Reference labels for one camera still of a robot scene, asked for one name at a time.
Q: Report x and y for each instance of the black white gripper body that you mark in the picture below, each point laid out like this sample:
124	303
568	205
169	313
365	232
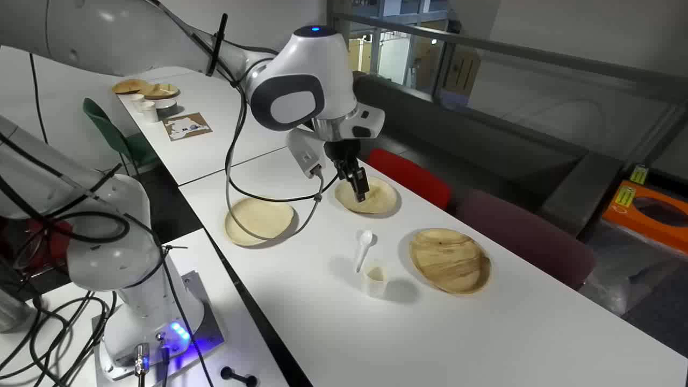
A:
355	122

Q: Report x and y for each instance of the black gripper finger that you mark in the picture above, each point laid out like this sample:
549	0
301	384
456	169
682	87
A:
361	183
346	175

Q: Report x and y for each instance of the pale round palm-leaf plate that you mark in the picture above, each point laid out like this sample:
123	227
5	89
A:
264	218
380	198

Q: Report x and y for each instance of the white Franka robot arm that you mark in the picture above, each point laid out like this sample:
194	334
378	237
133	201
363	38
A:
308	71

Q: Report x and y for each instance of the red seat cushion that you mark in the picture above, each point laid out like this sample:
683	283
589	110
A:
412	176

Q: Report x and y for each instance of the white plastic spoon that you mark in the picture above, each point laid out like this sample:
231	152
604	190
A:
365	239

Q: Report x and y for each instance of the dark grey sofa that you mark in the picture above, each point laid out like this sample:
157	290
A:
458	135

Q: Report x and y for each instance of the yellow sign behind glass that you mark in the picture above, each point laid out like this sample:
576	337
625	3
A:
462	71

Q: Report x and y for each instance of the wood-grain palm-leaf plate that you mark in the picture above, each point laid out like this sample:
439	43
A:
449	260

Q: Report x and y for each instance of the metal glass railing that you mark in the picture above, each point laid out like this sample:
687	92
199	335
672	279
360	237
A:
502	48

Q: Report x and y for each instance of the printed picture card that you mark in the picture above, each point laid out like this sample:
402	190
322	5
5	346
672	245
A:
188	124

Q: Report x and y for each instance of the small white bowl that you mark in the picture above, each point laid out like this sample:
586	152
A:
166	108

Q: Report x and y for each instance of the brown wooden plate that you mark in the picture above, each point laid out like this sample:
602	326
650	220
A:
127	87
161	90

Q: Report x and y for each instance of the black dumbbell-shaped knob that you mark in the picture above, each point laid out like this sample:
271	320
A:
238	374

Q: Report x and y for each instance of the green plastic chair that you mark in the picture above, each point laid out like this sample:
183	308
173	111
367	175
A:
108	129

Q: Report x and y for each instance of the yellow green bin label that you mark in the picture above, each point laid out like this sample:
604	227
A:
638	175

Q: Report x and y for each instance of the orange bin lid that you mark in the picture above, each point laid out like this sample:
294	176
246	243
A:
648	215

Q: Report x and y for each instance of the red office chair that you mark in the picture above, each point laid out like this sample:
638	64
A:
22	247

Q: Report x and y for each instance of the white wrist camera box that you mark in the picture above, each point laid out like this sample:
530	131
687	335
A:
306	152

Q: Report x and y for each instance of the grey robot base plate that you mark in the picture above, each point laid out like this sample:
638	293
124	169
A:
205	313

